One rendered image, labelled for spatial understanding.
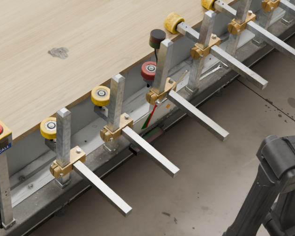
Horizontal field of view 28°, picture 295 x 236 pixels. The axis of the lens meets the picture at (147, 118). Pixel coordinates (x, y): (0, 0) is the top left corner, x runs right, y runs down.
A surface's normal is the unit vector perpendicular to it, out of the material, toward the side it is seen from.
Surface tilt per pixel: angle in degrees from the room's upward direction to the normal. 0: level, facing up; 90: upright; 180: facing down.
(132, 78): 90
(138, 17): 0
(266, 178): 88
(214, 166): 0
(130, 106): 0
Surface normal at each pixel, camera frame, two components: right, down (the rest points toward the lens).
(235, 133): 0.11, -0.65
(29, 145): 0.72, 0.58
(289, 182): 0.38, 0.73
